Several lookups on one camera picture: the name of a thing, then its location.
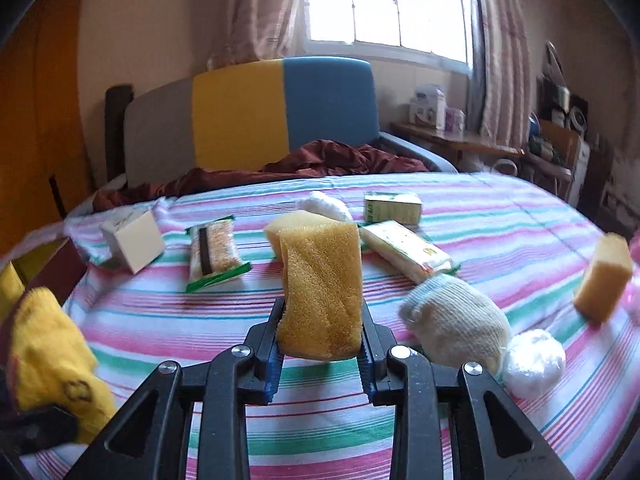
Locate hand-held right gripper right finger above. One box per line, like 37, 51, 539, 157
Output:
357, 302, 576, 480

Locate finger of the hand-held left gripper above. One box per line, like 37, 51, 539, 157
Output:
0, 404, 82, 461

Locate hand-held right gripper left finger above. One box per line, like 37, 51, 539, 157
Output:
65, 297, 286, 480

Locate yellow sock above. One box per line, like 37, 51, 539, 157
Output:
7, 287, 117, 445

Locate orange yellow sponge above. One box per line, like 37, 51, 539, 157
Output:
572, 232, 635, 324
276, 221, 363, 361

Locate pale yellow sponge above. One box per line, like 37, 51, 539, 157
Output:
263, 211, 326, 261

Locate white cardboard box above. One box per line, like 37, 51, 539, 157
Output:
99, 209, 167, 275

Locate cream knitted sock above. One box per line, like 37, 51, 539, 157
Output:
398, 276, 512, 376

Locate green snack packet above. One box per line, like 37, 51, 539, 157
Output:
185, 216, 252, 294

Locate brown cardboard box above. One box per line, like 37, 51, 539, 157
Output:
0, 237, 88, 318

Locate white plastic wad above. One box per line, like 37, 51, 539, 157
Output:
501, 329, 567, 401
297, 191, 353, 223

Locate green and white carton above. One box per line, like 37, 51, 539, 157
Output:
363, 192, 423, 226

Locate dark red blanket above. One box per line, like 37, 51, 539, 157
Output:
92, 139, 431, 211

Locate wooden side table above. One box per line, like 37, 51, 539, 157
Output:
390, 121, 526, 161

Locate colourful chair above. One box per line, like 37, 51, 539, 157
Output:
123, 57, 458, 186

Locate white printed box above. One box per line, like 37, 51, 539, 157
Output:
409, 84, 447, 128

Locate cluttered shelf unit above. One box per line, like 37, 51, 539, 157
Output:
525, 42, 601, 201

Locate orange wooden wardrobe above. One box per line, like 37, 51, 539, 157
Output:
0, 0, 96, 256

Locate pink patterned curtain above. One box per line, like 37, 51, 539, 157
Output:
467, 0, 533, 141
207, 0, 306, 71

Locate barred window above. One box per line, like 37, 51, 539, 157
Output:
300, 0, 473, 68

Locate dark bed post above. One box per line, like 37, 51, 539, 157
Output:
105, 84, 135, 181

